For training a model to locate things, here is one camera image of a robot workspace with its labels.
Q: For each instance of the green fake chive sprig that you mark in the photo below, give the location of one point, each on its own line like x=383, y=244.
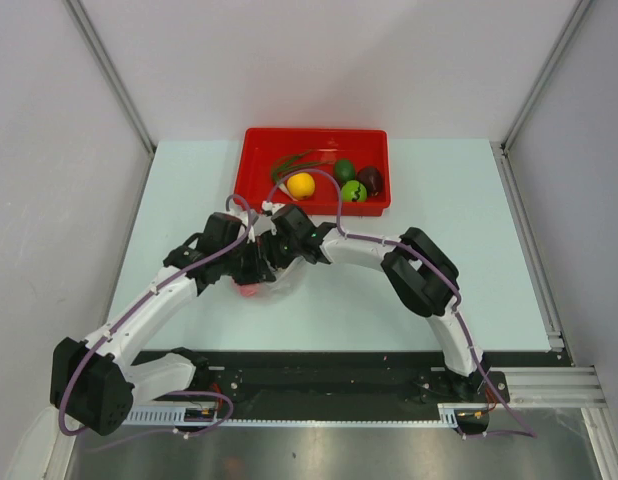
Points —
x=294, y=162

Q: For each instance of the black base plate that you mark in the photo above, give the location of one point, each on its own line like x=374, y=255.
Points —
x=364, y=387

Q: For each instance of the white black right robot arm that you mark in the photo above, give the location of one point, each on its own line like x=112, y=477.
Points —
x=422, y=276

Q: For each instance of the aluminium frame post left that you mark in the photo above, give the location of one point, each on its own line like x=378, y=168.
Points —
x=95, y=45

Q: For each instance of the dark red fake fruit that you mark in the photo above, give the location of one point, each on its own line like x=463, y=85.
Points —
x=372, y=179

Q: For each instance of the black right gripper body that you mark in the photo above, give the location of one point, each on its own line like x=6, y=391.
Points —
x=281, y=249

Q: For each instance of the dark green fake lime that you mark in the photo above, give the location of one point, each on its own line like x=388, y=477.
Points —
x=344, y=171

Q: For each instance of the red fake tomato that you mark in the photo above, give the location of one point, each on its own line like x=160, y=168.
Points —
x=250, y=290

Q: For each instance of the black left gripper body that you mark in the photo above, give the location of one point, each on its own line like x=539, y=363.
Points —
x=244, y=264

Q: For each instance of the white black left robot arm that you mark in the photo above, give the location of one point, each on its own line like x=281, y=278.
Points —
x=96, y=382

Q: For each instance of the aluminium frame post right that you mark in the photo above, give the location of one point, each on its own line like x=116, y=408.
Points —
x=549, y=68

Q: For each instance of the green fake ball fruit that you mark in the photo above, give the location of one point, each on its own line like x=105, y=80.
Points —
x=353, y=191

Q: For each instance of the clear zip top bag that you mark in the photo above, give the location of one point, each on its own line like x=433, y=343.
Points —
x=285, y=281

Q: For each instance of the yellow fake lemon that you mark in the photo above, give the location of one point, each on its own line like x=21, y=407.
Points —
x=301, y=186

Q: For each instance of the red plastic tray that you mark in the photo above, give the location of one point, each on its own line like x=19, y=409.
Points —
x=265, y=149

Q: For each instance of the aluminium frame post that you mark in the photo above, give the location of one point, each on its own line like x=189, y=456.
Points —
x=95, y=45
x=549, y=68

